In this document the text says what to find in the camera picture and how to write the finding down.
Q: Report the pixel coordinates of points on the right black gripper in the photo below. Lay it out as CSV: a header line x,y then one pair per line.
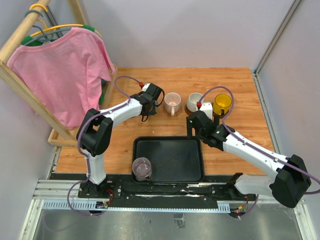
x,y
189,127

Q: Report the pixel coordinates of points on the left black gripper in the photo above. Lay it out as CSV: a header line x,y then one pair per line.
x,y
146,114

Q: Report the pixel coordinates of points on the brown wooden coaster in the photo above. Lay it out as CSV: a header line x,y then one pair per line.
x,y
221,115
188,112

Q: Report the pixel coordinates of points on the woven rattan coaster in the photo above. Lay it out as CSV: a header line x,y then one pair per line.
x,y
172,111

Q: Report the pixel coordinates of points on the cream ceramic mug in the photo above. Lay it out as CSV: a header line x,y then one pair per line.
x,y
192,100

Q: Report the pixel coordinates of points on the pink ceramic mug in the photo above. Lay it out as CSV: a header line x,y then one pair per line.
x,y
172,99

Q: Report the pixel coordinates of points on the yellow glass mug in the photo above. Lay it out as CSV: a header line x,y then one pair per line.
x,y
222,103

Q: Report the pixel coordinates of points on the grey ceramic mug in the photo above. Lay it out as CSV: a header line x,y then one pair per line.
x,y
154,108

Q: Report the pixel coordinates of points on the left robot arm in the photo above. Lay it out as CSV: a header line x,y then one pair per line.
x,y
94,134

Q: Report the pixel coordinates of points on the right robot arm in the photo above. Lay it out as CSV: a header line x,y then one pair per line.
x,y
286,178

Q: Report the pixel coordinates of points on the black plastic tray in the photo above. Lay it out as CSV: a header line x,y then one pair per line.
x,y
174,159

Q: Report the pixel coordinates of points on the purple glass mug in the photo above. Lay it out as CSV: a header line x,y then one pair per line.
x,y
142,170

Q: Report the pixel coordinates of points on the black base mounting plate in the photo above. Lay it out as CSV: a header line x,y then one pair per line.
x,y
165,192

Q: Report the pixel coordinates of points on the pink t-shirt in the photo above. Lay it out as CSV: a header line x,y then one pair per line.
x,y
65,75

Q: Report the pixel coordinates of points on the wooden clothes rack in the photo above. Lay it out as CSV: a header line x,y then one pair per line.
x,y
59,136

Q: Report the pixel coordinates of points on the grey-green clothes hanger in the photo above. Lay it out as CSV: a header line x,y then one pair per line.
x,y
46,36

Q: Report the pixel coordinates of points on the yellow clothes hanger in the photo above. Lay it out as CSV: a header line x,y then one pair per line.
x,y
76,8

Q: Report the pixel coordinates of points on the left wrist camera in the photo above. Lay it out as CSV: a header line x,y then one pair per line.
x,y
144,86

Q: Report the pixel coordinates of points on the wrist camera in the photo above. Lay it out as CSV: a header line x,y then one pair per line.
x,y
144,86
206,107

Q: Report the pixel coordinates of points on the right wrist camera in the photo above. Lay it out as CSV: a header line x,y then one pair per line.
x,y
206,107

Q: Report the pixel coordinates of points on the aluminium frame rail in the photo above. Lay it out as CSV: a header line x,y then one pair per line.
x,y
183,216

